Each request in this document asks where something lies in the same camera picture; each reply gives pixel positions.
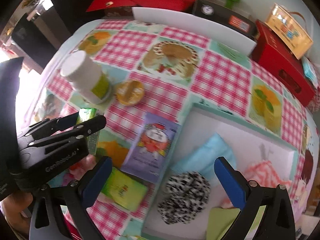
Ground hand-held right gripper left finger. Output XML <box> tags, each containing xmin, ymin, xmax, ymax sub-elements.
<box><xmin>29</xmin><ymin>156</ymin><xmax>113</xmax><ymax>240</ymax></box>

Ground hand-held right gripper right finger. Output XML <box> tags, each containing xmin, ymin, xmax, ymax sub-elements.
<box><xmin>214</xmin><ymin>157</ymin><xmax>297</xmax><ymax>240</ymax></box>

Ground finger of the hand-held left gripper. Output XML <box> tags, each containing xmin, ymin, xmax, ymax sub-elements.
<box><xmin>28</xmin><ymin>115</ymin><xmax>107</xmax><ymax>155</ymax></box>
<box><xmin>17</xmin><ymin>112</ymin><xmax>80</xmax><ymax>140</ymax></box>

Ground green tissue packet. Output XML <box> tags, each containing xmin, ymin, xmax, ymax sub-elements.
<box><xmin>101</xmin><ymin>167</ymin><xmax>148</xmax><ymax>212</ymax></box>
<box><xmin>75</xmin><ymin>108</ymin><xmax>100</xmax><ymax>155</ymax></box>

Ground light blue cloth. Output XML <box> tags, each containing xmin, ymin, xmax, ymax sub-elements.
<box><xmin>171</xmin><ymin>133</ymin><xmax>237</xmax><ymax>178</ymax></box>

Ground pink white striped cloth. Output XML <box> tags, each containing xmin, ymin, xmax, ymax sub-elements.
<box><xmin>221</xmin><ymin>161</ymin><xmax>292</xmax><ymax>209</ymax></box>

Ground light green cloth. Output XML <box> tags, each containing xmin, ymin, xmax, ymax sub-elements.
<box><xmin>205</xmin><ymin>205</ymin><xmax>265</xmax><ymax>240</ymax></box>

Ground black white fuzzy socks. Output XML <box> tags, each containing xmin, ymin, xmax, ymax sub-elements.
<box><xmin>157</xmin><ymin>171</ymin><xmax>211</xmax><ymax>225</ymax></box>

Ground shallow teal cardboard tray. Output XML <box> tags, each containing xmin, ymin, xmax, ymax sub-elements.
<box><xmin>140</xmin><ymin>102</ymin><xmax>300</xmax><ymax>240</ymax></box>

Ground person's left hand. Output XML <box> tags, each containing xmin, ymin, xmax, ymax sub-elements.
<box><xmin>0</xmin><ymin>193</ymin><xmax>35</xmax><ymax>231</ymax></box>

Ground white bottle with green label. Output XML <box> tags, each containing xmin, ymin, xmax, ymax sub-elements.
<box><xmin>60</xmin><ymin>50</ymin><xmax>112</xmax><ymax>104</ymax></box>

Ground purple printed packet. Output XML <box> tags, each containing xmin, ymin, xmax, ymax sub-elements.
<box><xmin>121</xmin><ymin>112</ymin><xmax>182</xmax><ymax>183</ymax></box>

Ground checkered printed tablecloth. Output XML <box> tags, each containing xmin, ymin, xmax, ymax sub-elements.
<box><xmin>15</xmin><ymin>19</ymin><xmax>320</xmax><ymax>240</ymax></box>

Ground black cabinet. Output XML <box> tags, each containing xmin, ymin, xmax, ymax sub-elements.
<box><xmin>11</xmin><ymin>0</ymin><xmax>105</xmax><ymax>53</ymax></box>

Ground red flat box with clasp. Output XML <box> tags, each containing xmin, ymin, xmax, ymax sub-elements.
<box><xmin>86</xmin><ymin>0</ymin><xmax>140</xmax><ymax>13</ymax></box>

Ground red box with window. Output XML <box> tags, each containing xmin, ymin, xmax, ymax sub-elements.
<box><xmin>251</xmin><ymin>20</ymin><xmax>316</xmax><ymax>107</ymax></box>

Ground white board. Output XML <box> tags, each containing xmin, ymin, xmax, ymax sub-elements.
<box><xmin>132</xmin><ymin>7</ymin><xmax>257</xmax><ymax>57</ymax></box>

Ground blue wet wipes pack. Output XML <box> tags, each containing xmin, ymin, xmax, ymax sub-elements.
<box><xmin>301</xmin><ymin>57</ymin><xmax>320</xmax><ymax>87</ymax></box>

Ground black printed box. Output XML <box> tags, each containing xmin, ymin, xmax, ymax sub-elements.
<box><xmin>192</xmin><ymin>0</ymin><xmax>258</xmax><ymax>39</ymax></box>

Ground wooden box with leather handle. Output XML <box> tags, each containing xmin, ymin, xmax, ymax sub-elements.
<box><xmin>264</xmin><ymin>3</ymin><xmax>314</xmax><ymax>60</ymax></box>

